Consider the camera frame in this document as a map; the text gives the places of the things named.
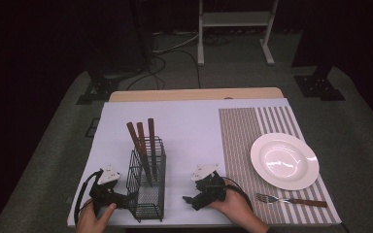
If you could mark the wooden table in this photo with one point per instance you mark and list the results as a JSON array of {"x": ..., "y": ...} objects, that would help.
[{"x": 194, "y": 94}]

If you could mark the white metal stand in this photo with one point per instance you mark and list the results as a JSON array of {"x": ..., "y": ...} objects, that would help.
[{"x": 236, "y": 18}]

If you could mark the white round plate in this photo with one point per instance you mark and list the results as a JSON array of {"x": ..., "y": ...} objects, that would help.
[{"x": 284, "y": 161}]

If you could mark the striped placemat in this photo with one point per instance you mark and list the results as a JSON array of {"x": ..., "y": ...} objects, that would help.
[{"x": 239, "y": 145}]

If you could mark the black stand base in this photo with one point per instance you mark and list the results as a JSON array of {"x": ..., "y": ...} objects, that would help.
[
  {"x": 319, "y": 86},
  {"x": 99, "y": 89}
]

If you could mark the brown wooden chopsticks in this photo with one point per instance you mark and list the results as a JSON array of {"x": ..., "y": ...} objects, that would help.
[{"x": 135, "y": 139}]

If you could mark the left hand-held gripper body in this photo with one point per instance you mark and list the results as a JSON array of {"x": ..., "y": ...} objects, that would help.
[{"x": 103, "y": 191}]

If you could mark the white table cover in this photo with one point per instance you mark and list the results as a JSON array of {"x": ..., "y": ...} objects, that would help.
[{"x": 181, "y": 129}]

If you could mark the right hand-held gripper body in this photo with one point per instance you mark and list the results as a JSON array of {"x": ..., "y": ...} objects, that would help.
[{"x": 211, "y": 187}]

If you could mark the person's right hand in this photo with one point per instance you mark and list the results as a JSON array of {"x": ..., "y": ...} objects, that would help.
[{"x": 236, "y": 207}]

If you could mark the person's left hand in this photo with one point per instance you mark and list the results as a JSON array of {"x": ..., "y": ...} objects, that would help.
[{"x": 92, "y": 218}]

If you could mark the black floor frame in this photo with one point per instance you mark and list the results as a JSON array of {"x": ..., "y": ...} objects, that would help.
[{"x": 92, "y": 127}]

